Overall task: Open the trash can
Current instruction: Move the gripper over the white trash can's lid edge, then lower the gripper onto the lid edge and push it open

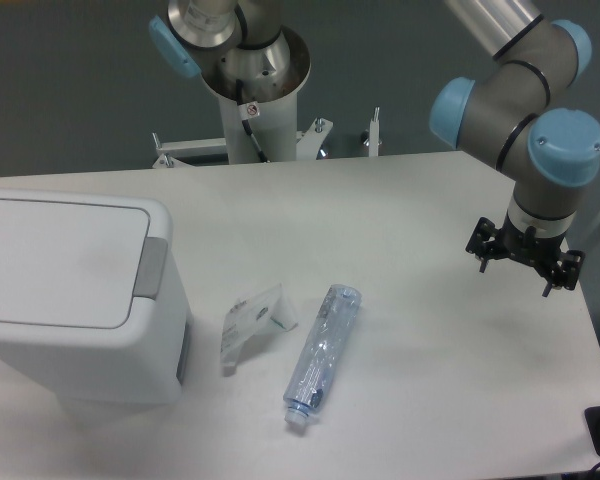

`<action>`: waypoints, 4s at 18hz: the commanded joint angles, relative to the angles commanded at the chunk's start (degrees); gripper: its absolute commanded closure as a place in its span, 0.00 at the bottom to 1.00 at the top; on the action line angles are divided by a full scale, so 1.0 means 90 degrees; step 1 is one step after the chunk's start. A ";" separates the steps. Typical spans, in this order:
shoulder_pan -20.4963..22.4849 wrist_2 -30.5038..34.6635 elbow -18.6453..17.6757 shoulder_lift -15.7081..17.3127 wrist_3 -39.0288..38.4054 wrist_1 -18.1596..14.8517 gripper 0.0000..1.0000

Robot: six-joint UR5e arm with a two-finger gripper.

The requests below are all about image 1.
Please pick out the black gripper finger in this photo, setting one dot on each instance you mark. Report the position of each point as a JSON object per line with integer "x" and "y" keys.
{"x": 562, "y": 272}
{"x": 481, "y": 243}

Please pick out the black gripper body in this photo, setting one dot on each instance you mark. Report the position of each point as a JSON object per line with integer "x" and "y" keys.
{"x": 526, "y": 247}

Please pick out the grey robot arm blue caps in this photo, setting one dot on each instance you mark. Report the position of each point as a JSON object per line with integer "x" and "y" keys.
{"x": 509, "y": 123}

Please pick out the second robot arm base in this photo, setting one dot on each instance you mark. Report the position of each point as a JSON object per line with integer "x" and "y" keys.
{"x": 194, "y": 35}

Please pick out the white plastic trash can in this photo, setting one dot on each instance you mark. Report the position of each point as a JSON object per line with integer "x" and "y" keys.
{"x": 141, "y": 361}

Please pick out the white trash can lid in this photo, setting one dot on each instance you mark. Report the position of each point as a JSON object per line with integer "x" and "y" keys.
{"x": 68, "y": 264}

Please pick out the crushed clear plastic bottle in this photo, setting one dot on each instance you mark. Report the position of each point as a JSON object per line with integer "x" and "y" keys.
{"x": 313, "y": 374}

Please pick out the crumpled white paper wrapper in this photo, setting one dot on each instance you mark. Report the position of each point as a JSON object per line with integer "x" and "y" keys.
{"x": 269, "y": 312}

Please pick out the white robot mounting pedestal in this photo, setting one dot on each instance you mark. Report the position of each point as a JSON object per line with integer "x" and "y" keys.
{"x": 257, "y": 92}

